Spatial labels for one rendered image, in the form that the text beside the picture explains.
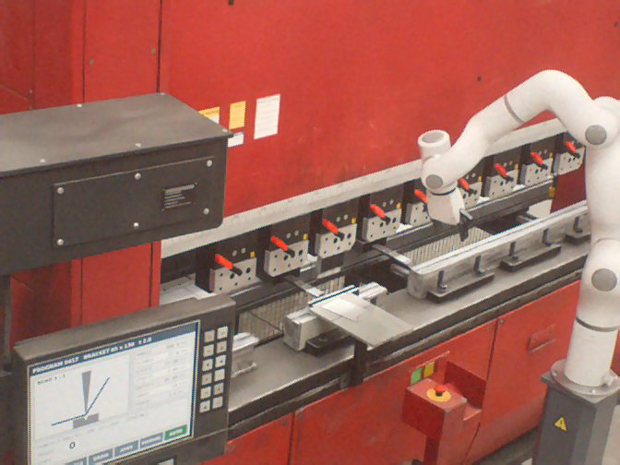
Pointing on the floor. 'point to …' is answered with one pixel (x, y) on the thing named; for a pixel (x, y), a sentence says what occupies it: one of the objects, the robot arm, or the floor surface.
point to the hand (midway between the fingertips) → (451, 232)
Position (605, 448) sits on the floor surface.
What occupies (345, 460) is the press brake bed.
